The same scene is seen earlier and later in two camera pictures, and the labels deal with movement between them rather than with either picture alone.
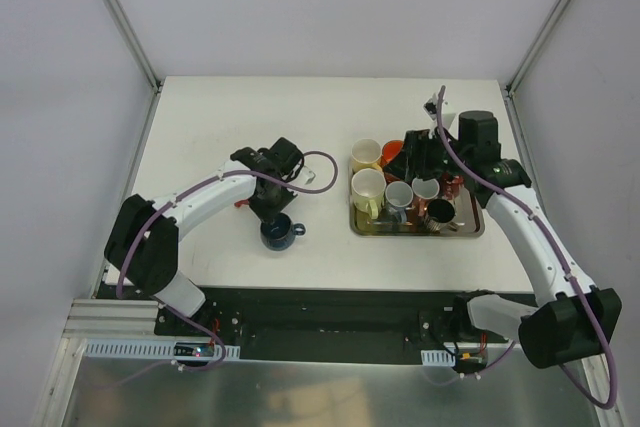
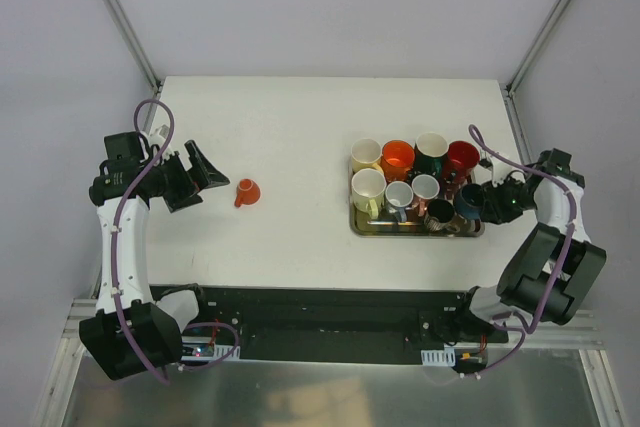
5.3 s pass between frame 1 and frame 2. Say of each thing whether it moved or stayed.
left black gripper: moved
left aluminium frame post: stayed
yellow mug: stayed
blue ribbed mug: moved
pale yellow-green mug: stayed
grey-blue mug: stayed
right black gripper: moved
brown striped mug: stayed
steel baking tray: stayed
